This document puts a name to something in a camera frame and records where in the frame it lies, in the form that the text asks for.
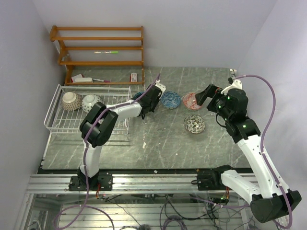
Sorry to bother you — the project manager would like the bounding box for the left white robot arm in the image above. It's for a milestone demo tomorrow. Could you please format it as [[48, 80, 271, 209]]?
[[69, 85, 165, 191]]

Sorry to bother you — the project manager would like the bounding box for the white soap bar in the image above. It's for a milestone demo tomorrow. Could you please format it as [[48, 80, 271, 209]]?
[[76, 78, 93, 83]]

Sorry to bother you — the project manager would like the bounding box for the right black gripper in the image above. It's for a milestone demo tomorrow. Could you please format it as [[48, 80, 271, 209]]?
[[195, 83, 232, 121]]

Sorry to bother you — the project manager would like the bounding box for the light blue patterned bowl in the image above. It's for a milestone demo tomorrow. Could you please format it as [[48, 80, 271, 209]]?
[[160, 91, 181, 109]]

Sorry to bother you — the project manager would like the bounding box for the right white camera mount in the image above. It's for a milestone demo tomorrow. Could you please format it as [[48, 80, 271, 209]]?
[[225, 77, 243, 93]]

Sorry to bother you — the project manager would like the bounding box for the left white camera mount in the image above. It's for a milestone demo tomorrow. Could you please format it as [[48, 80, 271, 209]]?
[[155, 80, 166, 93]]

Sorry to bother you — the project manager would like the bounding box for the purple cable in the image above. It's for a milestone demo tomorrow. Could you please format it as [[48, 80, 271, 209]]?
[[227, 74, 294, 228], [52, 73, 161, 230]]

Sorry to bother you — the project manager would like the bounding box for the dark blue patterned bowl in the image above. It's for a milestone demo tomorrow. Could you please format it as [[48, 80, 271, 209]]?
[[132, 92, 144, 100]]

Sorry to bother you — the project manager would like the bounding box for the aluminium mounting rail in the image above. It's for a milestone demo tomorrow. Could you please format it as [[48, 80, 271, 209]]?
[[25, 173, 257, 194]]

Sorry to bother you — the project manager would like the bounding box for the white wire dish rack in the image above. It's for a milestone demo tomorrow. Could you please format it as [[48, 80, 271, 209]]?
[[43, 84, 133, 135]]

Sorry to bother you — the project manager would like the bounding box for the red striped bowl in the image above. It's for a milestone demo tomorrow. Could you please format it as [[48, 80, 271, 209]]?
[[183, 92, 202, 111]]

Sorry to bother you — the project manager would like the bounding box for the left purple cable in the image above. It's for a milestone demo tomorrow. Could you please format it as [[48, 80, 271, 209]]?
[[52, 73, 161, 230]]

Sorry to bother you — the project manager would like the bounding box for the red and white flat box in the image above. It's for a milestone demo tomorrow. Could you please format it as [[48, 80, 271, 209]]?
[[71, 74, 83, 83]]

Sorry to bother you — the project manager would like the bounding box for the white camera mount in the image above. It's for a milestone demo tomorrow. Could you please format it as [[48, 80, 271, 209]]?
[[155, 80, 166, 93], [225, 77, 243, 93]]

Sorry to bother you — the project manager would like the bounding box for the black and white leaf bowl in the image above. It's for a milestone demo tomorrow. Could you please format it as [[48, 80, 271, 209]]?
[[183, 115, 205, 134]]

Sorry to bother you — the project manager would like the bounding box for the brown patterned bowl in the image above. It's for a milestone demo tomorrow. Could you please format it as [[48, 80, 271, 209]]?
[[62, 92, 82, 111]]

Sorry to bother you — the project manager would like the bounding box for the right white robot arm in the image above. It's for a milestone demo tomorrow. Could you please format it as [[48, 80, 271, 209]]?
[[195, 83, 302, 223]]

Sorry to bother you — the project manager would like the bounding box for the wooden shelf rack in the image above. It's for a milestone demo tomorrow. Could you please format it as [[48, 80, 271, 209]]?
[[49, 25, 145, 86]]

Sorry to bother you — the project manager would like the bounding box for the red and white card box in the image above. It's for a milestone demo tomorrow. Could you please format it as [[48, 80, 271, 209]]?
[[130, 73, 137, 82]]

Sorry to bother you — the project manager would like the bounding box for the red circle patterned bowl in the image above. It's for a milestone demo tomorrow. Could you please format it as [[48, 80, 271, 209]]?
[[82, 94, 101, 113]]

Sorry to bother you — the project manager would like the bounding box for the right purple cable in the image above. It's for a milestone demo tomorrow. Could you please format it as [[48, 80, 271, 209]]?
[[227, 74, 294, 228]]

